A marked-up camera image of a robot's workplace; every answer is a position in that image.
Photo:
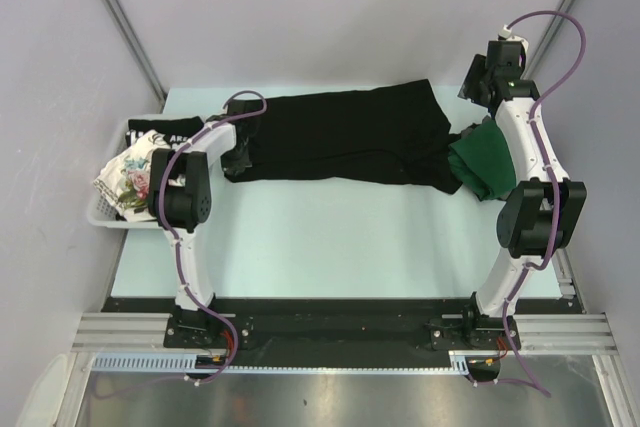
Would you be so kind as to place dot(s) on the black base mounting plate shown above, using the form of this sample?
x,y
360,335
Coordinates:
x,y
334,333

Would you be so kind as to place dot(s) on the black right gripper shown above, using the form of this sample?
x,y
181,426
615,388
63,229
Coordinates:
x,y
469,88

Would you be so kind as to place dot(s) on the white slotted cable duct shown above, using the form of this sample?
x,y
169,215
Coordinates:
x,y
155,363

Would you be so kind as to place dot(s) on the white plastic basket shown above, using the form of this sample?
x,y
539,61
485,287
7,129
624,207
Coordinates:
x,y
99,212

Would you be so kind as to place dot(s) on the white floral t-shirt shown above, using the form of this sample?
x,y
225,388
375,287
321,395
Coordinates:
x,y
124,182

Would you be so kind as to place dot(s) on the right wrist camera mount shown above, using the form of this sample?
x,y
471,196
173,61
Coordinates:
x,y
506,34

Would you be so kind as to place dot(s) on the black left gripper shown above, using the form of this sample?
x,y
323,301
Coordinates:
x,y
234,168

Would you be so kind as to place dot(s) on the black printed t-shirt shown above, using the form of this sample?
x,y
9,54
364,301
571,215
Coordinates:
x,y
174,131

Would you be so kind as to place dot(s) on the aluminium frame rail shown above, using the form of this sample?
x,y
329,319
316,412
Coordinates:
x,y
121,332

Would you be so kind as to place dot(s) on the green folded t-shirt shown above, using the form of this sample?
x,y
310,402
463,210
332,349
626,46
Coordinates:
x,y
486,171

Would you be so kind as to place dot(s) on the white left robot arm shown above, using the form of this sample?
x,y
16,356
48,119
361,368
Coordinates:
x,y
180,200

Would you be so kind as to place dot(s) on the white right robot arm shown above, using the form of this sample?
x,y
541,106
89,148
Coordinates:
x,y
540,214

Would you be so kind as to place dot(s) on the plain black t-shirt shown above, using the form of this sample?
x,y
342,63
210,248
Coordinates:
x,y
393,135

